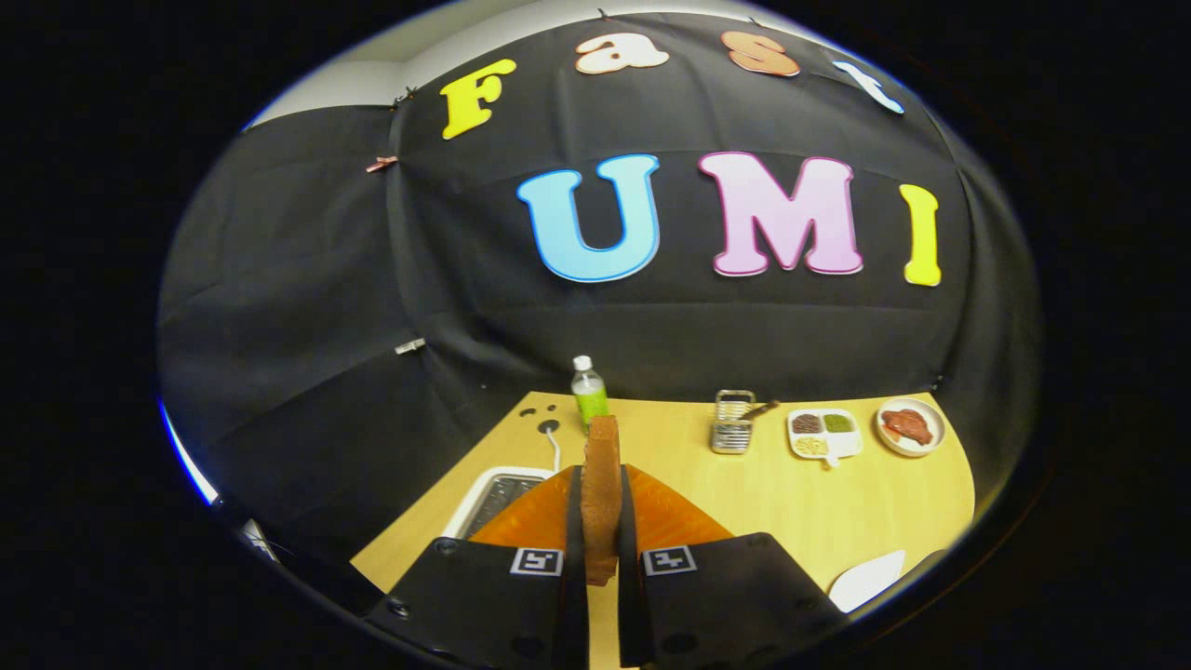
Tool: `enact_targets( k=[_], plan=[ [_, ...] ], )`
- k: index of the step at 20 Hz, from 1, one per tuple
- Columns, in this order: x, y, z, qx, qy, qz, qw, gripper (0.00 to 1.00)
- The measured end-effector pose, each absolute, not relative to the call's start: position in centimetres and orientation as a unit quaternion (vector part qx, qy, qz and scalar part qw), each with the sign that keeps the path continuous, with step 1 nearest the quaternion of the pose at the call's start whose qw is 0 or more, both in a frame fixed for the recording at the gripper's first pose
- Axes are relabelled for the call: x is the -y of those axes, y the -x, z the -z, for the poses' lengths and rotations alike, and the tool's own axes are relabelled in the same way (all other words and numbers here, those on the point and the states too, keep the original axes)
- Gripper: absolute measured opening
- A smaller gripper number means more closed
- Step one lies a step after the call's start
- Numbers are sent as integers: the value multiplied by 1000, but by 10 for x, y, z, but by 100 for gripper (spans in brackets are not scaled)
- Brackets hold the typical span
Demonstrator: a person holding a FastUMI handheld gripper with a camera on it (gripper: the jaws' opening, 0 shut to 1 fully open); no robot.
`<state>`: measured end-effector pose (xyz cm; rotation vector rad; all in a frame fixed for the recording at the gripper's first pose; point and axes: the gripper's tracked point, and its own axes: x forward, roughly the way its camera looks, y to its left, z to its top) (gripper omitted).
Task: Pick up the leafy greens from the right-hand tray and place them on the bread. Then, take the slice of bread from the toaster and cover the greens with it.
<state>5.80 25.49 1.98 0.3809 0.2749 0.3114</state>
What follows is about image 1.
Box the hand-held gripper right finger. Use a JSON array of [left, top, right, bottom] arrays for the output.
[[618, 463, 848, 670]]

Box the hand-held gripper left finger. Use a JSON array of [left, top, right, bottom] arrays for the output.
[[361, 465, 591, 670]]

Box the bread slice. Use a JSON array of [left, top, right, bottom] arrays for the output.
[[582, 415, 622, 587]]

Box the white toaster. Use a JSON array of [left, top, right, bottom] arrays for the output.
[[442, 465, 559, 541]]

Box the white rectangular plate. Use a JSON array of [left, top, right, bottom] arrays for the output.
[[828, 549, 906, 613]]

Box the white divided dish of beans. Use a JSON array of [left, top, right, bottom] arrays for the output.
[[787, 408, 864, 466]]

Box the green label plastic bottle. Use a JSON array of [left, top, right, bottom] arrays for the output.
[[570, 355, 610, 434]]

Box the red meat slice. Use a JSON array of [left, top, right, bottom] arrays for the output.
[[882, 409, 934, 446]]

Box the small white meat plate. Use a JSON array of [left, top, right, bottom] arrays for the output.
[[876, 397, 947, 458]]

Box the metal wire holder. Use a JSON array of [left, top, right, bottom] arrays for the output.
[[710, 389, 756, 455]]

